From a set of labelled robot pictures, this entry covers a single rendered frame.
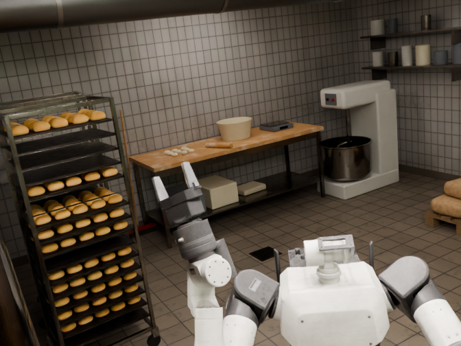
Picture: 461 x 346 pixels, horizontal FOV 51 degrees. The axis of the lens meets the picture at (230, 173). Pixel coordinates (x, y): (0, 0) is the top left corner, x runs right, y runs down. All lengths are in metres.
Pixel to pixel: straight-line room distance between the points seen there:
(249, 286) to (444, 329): 0.47
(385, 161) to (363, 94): 0.93
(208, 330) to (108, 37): 4.70
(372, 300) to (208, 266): 0.43
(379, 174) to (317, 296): 5.18
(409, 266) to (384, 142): 5.04
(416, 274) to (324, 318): 0.26
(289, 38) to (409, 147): 2.16
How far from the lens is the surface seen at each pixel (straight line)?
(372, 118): 6.27
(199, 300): 1.18
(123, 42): 5.62
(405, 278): 1.33
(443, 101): 6.47
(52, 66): 5.43
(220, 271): 1.11
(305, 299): 1.27
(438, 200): 5.11
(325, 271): 1.28
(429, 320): 1.28
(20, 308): 1.38
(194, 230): 1.11
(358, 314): 1.27
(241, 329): 1.25
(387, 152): 6.40
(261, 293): 1.30
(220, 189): 5.43
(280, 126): 5.92
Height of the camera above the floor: 2.03
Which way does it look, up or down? 15 degrees down
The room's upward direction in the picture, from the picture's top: 7 degrees counter-clockwise
